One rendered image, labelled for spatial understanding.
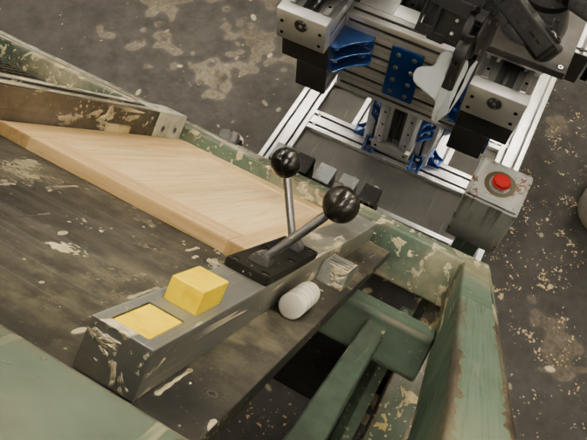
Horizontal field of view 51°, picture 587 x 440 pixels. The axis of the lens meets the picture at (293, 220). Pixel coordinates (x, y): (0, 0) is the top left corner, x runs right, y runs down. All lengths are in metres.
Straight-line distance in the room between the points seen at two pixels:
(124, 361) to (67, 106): 0.71
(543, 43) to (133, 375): 0.59
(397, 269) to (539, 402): 1.06
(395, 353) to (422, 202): 1.26
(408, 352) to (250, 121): 1.77
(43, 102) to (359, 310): 0.58
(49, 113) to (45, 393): 0.85
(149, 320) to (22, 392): 0.23
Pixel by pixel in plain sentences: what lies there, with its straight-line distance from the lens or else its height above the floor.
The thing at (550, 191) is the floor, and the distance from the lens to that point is 2.67.
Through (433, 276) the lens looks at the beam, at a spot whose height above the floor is 0.88.
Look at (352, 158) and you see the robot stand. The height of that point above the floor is 0.21.
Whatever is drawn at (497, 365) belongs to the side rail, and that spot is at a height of 1.40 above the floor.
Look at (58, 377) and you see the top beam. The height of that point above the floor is 1.81.
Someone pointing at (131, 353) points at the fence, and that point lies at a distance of 0.42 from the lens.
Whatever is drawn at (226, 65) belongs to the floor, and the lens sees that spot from 2.83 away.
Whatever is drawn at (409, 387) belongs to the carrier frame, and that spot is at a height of 0.79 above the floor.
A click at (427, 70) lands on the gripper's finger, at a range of 0.84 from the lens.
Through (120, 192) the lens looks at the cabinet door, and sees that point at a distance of 0.86.
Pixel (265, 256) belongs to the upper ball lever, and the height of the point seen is 1.46.
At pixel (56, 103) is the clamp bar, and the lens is 1.06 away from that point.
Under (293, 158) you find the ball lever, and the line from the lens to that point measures 0.74.
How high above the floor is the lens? 2.03
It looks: 60 degrees down
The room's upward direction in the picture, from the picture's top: 4 degrees clockwise
